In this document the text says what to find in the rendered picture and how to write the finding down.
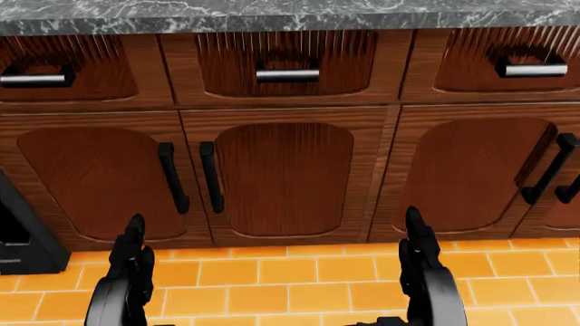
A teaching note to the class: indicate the brown wooden drawer front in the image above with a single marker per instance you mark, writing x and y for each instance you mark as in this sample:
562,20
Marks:
290,54
68,71
476,68

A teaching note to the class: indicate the grey marble countertop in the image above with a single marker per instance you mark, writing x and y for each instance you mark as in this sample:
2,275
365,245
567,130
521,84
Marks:
290,15

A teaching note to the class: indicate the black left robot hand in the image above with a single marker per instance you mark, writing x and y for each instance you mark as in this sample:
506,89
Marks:
122,271

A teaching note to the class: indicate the brown wooden cabinet door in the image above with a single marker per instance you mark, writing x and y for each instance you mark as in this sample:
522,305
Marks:
557,217
290,176
466,169
90,176

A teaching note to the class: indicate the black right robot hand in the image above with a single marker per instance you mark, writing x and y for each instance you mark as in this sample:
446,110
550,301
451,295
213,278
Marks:
426,271

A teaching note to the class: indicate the black kitchen appliance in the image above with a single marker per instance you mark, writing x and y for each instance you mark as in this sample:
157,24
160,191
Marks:
22,234

